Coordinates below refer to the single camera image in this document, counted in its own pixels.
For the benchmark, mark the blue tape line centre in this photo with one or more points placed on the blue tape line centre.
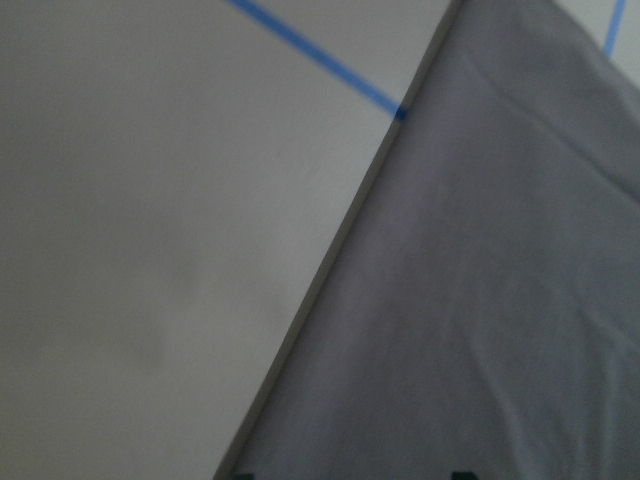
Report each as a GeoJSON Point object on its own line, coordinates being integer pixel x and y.
{"type": "Point", "coordinates": [613, 27]}

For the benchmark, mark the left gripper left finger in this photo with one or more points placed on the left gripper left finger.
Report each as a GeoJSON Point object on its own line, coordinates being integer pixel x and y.
{"type": "Point", "coordinates": [244, 476]}

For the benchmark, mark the blue tape line front crosswise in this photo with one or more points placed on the blue tape line front crosswise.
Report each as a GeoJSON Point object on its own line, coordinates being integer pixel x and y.
{"type": "Point", "coordinates": [320, 56]}

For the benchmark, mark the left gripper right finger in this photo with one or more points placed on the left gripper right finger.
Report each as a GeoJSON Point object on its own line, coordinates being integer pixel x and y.
{"type": "Point", "coordinates": [463, 475]}

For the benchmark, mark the dark brown t-shirt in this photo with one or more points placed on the dark brown t-shirt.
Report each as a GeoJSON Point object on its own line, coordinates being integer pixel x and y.
{"type": "Point", "coordinates": [482, 313]}

